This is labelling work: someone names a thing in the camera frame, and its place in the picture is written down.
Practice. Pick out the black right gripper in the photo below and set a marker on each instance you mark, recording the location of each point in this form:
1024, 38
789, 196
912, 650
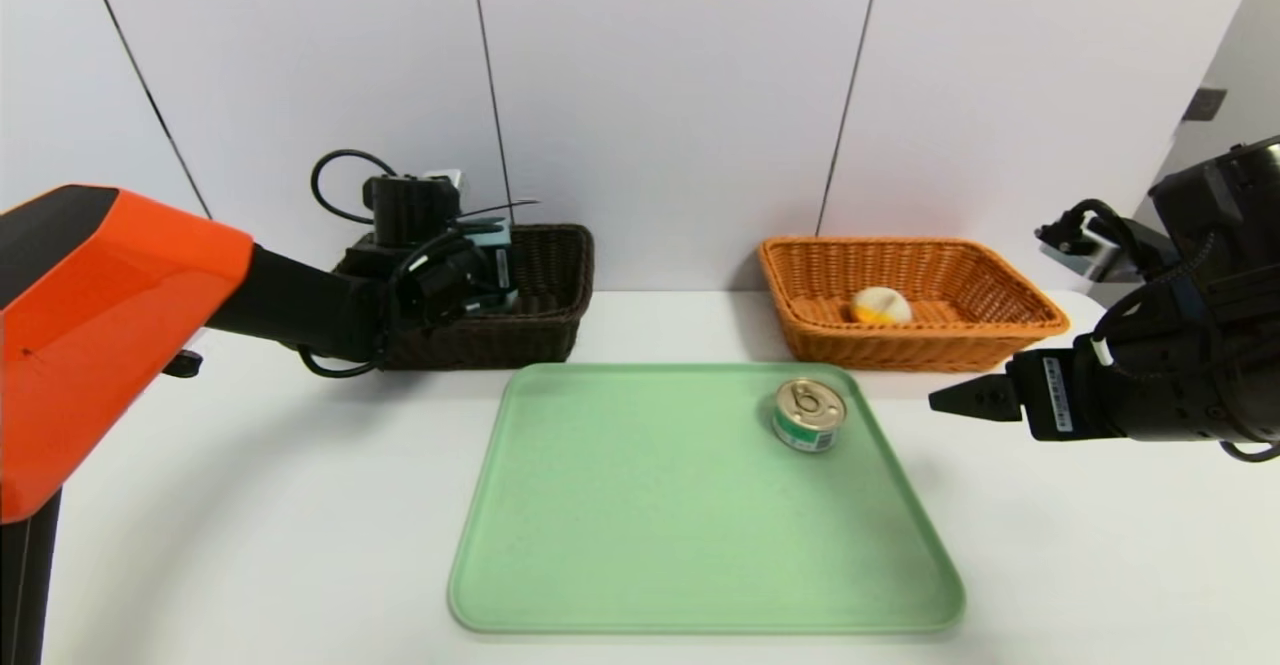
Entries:
1050, 395

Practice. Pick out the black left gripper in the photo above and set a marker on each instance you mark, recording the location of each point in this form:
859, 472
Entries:
500, 267

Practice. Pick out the orange-topped white bun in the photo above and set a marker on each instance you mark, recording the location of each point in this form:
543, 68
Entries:
880, 305

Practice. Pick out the tin can with pull tab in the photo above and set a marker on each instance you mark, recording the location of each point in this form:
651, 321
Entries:
808, 407

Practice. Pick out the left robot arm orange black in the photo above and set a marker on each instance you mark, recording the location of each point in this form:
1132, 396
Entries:
120, 325

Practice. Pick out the dark brown wicker basket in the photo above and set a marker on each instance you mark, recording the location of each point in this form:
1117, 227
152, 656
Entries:
545, 325

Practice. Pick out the orange wicker basket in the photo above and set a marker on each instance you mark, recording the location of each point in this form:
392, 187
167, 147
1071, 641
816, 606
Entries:
900, 350

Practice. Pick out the light green plastic tray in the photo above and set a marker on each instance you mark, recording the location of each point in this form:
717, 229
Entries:
650, 525

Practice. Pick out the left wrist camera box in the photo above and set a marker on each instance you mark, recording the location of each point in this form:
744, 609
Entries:
410, 205

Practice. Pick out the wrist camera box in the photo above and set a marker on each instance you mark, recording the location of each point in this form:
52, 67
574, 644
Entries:
1125, 255
410, 205

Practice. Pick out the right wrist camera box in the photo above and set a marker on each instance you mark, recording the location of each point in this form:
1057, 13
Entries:
1125, 255

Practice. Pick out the dark wall fixture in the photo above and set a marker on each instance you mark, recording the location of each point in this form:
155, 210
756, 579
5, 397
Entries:
1203, 104

